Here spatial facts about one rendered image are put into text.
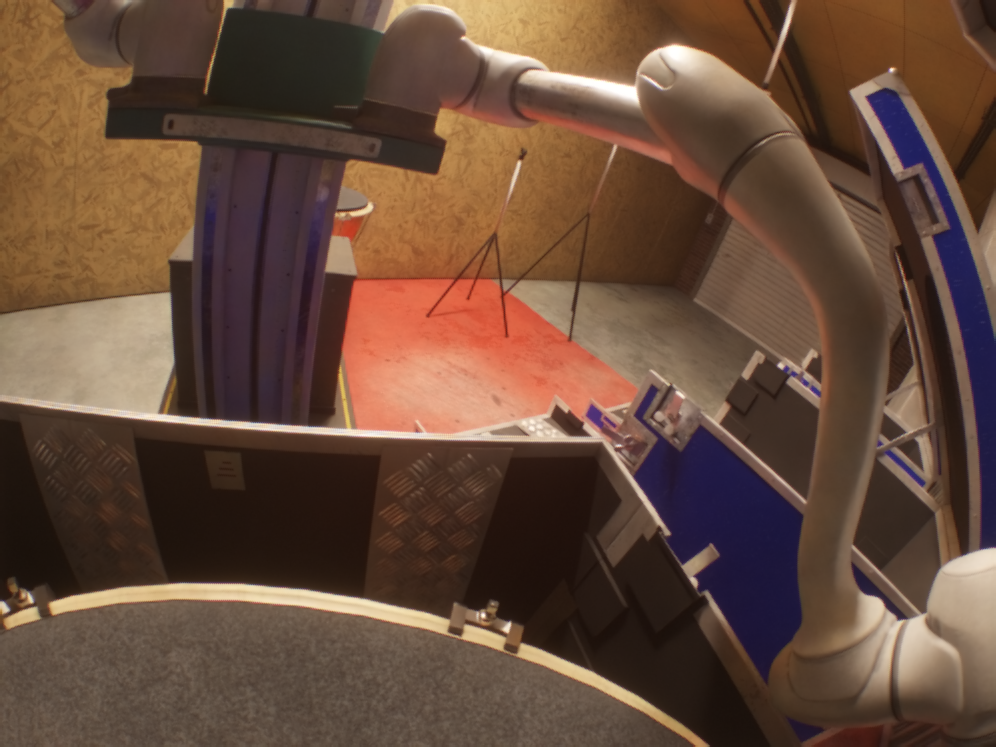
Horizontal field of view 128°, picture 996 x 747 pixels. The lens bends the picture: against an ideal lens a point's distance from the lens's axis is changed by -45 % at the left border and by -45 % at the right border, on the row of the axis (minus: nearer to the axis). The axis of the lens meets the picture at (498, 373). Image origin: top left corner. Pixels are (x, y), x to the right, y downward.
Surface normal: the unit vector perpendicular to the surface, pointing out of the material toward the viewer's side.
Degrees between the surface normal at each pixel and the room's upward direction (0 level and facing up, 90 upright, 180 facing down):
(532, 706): 0
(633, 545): 90
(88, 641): 0
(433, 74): 91
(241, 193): 90
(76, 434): 80
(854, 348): 94
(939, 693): 99
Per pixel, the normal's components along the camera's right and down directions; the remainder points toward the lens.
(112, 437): 0.36, 0.42
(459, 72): 0.58, 0.58
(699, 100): -0.76, 0.02
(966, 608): -0.93, -0.30
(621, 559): -0.90, -0.08
